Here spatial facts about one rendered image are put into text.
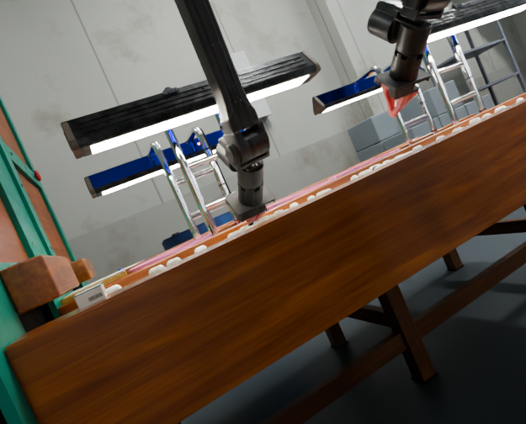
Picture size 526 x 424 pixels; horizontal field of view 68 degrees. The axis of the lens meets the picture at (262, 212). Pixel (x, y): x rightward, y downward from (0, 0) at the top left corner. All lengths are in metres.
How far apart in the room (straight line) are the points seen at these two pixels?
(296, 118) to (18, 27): 2.42
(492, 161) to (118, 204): 2.81
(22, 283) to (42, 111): 2.87
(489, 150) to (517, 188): 0.10
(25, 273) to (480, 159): 0.80
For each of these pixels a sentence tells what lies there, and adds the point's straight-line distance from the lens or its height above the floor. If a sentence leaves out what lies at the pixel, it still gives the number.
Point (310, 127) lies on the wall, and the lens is 4.03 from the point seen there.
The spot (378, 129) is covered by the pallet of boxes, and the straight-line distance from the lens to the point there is 3.64.
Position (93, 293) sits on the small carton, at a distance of 0.57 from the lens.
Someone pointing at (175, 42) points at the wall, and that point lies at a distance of 3.86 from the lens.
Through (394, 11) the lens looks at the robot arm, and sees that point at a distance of 0.89.
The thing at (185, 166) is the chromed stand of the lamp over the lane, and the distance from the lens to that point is 1.06.
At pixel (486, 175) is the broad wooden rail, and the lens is 0.86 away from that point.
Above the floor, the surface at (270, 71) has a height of 1.08.
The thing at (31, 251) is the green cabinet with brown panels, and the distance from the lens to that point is 1.01.
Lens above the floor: 0.80
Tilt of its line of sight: 2 degrees down
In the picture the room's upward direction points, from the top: 24 degrees counter-clockwise
